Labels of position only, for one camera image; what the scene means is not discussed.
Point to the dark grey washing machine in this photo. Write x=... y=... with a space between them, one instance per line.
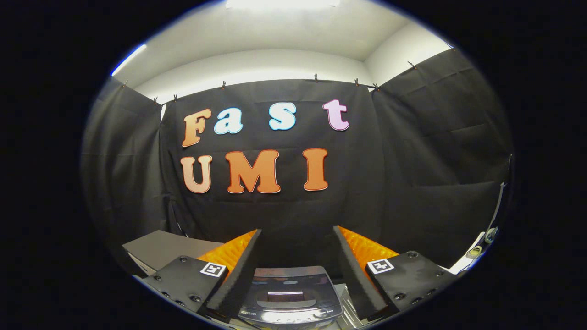
x=293 y=317

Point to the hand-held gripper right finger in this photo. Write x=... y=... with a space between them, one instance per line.
x=353 y=275

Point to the ceiling light panel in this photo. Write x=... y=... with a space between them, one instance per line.
x=282 y=3

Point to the black backdrop cloth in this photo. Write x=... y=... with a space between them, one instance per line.
x=412 y=160

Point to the bright strip light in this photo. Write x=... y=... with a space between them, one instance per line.
x=129 y=58

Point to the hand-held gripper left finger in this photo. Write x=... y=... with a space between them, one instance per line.
x=240 y=275

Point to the olive green small object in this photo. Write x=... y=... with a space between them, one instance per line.
x=474 y=252

